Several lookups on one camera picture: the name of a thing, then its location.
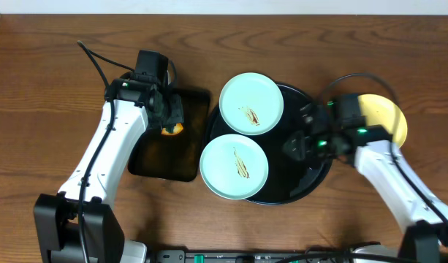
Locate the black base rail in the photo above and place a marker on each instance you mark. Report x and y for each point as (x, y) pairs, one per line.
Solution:
(181, 256)

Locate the black rectangular tray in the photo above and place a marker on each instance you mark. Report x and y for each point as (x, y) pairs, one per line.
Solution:
(174, 157)

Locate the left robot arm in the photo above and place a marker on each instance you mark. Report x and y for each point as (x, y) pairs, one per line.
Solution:
(78, 223)

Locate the light blue plate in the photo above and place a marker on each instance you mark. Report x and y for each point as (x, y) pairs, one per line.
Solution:
(234, 166)
(251, 103)

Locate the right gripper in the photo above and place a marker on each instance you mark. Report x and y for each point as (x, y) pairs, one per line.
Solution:
(308, 130)

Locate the green and yellow sponge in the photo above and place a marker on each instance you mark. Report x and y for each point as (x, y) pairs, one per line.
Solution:
(172, 130)

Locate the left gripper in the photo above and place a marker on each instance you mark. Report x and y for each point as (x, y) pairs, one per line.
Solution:
(172, 112)

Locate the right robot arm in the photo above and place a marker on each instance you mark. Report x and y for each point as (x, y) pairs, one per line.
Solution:
(368, 130)

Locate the round black tray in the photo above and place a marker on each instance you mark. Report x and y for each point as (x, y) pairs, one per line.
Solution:
(288, 180)

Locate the yellow plate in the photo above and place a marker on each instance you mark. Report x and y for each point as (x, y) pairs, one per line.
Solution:
(379, 110)

